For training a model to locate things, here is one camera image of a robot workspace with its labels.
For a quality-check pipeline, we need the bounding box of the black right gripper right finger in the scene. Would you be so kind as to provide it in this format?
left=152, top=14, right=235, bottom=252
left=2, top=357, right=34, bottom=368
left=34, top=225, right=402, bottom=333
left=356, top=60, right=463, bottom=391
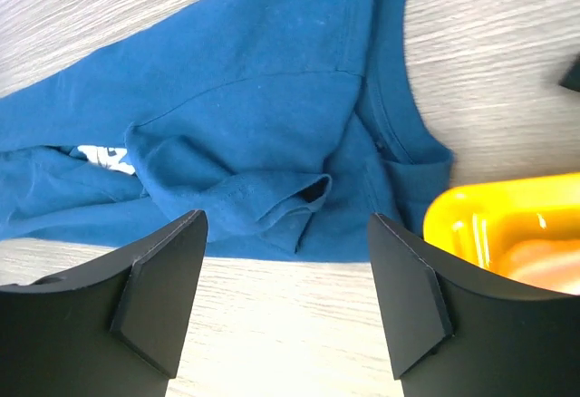
left=368, top=214, right=579, bottom=397

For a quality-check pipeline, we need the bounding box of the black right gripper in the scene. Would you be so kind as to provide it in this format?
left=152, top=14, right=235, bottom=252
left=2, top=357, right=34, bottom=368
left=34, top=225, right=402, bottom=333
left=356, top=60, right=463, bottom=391
left=558, top=55, right=580, bottom=92

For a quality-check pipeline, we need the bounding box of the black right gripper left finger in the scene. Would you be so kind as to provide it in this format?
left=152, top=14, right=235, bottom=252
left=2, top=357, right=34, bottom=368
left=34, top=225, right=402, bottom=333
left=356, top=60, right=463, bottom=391
left=1, top=211, right=208, bottom=396

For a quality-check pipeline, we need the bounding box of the blue t shirt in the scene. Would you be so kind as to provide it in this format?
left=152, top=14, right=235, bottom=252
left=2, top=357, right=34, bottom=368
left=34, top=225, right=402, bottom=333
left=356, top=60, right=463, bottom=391
left=1, top=0, right=453, bottom=262

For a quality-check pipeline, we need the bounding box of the yellow plastic bin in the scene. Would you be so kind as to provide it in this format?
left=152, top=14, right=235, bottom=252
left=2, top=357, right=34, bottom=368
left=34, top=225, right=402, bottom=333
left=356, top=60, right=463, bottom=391
left=423, top=173, right=579, bottom=295

